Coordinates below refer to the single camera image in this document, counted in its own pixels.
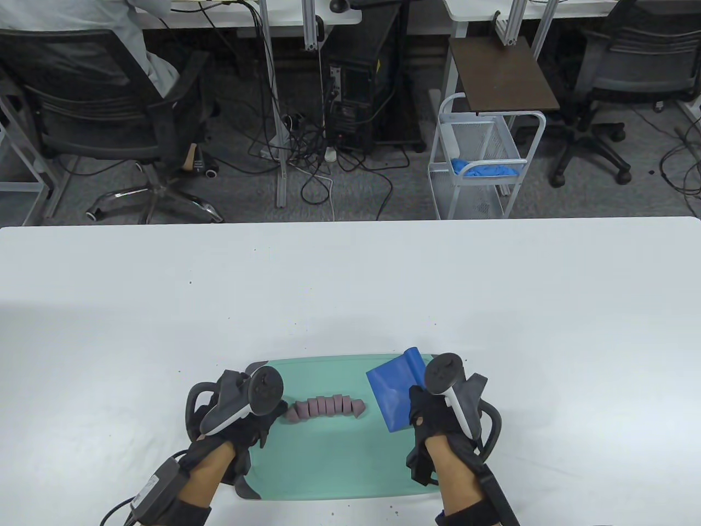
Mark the person's right hand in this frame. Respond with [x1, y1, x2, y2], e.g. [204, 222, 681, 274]
[405, 385, 484, 487]

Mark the person's left hand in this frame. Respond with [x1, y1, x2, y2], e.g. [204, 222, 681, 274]
[183, 401, 289, 487]

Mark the blue plastic scraper cutter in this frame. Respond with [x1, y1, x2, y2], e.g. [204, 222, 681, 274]
[365, 346, 434, 434]

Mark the mauve plasticine roll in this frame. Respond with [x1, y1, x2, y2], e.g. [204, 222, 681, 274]
[281, 393, 367, 424]

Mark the person's right forearm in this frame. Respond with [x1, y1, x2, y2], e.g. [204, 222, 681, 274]
[424, 438, 497, 526]

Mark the person's left forearm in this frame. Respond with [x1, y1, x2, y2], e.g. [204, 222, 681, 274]
[174, 441, 237, 526]

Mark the grey left hand controller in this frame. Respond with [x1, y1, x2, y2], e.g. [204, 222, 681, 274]
[185, 365, 286, 439]

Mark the grey hand controller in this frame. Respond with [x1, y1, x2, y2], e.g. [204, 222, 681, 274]
[185, 365, 286, 439]
[424, 352, 503, 459]

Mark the grey right hand controller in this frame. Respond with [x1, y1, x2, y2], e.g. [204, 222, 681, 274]
[424, 352, 503, 459]

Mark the green grey cutting board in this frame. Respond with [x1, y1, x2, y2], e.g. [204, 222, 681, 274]
[236, 355, 470, 502]

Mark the black left wrist sensor box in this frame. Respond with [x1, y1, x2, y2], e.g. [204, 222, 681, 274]
[131, 457, 213, 526]

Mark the blue cloth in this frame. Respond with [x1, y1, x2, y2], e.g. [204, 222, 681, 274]
[450, 158, 520, 179]

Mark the black computer tower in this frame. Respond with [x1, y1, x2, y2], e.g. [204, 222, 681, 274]
[321, 4, 423, 155]

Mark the dark brown board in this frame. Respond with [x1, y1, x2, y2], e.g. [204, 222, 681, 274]
[449, 36, 561, 113]

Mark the black mesh office chair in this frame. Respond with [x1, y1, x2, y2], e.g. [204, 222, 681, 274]
[0, 27, 225, 224]

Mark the grey mesh office chair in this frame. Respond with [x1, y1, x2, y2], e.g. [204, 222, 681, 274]
[548, 0, 701, 188]

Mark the white desk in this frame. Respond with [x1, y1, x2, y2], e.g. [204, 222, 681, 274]
[441, 0, 701, 120]
[137, 0, 364, 209]

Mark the black sensor box cable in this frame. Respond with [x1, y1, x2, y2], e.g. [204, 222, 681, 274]
[98, 495, 139, 526]

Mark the white wire trolley cart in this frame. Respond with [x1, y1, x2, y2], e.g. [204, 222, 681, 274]
[428, 92, 547, 220]

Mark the tangle of black cables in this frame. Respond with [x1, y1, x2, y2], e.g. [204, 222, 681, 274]
[240, 107, 412, 221]

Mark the white metal frame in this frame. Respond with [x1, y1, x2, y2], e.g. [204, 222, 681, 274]
[0, 55, 73, 226]

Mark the black floor cable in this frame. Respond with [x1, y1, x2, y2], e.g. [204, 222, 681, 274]
[657, 127, 701, 199]

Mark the aluminium profile post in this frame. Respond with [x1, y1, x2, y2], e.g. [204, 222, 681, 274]
[302, 0, 325, 52]
[495, 0, 527, 46]
[533, 0, 560, 56]

